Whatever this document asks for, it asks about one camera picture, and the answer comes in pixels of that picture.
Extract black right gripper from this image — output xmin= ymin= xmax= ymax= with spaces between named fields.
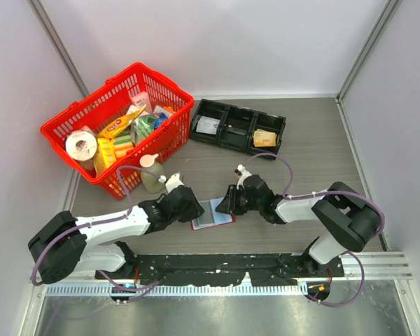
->
xmin=216 ymin=184 xmax=263 ymax=215

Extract red leather card holder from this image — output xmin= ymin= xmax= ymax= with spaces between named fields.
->
xmin=191 ymin=197 xmax=236 ymax=230

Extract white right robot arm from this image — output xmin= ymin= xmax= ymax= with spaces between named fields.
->
xmin=216 ymin=174 xmax=384 ymax=277

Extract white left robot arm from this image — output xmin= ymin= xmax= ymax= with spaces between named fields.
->
xmin=28 ymin=185 xmax=204 ymax=286

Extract dark card in tray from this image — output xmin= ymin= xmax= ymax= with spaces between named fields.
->
xmin=227 ymin=127 xmax=246 ymax=136

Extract white cards in tray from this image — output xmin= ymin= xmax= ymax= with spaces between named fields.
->
xmin=195 ymin=116 xmax=220 ymax=135

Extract green soap pump bottle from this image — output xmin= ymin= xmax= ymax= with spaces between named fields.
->
xmin=139 ymin=153 xmax=166 ymax=194

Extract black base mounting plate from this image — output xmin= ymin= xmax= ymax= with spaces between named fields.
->
xmin=106 ymin=253 xmax=344 ymax=287

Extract black three-compartment tray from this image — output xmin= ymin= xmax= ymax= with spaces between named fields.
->
xmin=189 ymin=99 xmax=286 ymax=155

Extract green packaged item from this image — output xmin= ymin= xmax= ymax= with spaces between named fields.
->
xmin=130 ymin=114 xmax=160 ymax=144

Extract yellow green sponge pack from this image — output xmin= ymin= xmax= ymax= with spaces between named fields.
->
xmin=112 ymin=134 xmax=134 ymax=158

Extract yellow box in basket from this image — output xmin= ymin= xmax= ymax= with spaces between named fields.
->
xmin=92 ymin=138 xmax=117 ymax=176

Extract red plastic shopping basket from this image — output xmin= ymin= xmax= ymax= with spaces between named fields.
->
xmin=41 ymin=62 xmax=195 ymax=200

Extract yellow snack bag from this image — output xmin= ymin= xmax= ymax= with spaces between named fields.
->
xmin=97 ymin=104 xmax=147 ymax=139

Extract pink white box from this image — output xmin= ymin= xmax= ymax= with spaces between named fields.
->
xmin=131 ymin=91 xmax=152 ymax=112

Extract toilet paper roll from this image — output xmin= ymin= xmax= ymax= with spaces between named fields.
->
xmin=65 ymin=130 xmax=97 ymax=162

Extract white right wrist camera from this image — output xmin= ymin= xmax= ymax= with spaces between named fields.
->
xmin=234 ymin=164 xmax=251 ymax=189

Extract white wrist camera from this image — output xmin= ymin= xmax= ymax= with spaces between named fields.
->
xmin=234 ymin=164 xmax=251 ymax=189
xmin=158 ymin=173 xmax=183 ymax=193

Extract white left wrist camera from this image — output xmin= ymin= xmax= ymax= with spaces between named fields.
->
xmin=158 ymin=173 xmax=183 ymax=193

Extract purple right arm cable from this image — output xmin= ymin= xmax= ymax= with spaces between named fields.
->
xmin=237 ymin=153 xmax=386 ymax=309

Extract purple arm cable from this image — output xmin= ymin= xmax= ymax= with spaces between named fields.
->
xmin=31 ymin=165 xmax=167 ymax=305
xmin=237 ymin=153 xmax=386 ymax=309

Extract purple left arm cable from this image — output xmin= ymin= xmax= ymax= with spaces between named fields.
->
xmin=31 ymin=165 xmax=167 ymax=305

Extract slotted cable duct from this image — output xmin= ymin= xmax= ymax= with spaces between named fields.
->
xmin=45 ymin=282 xmax=307 ymax=298

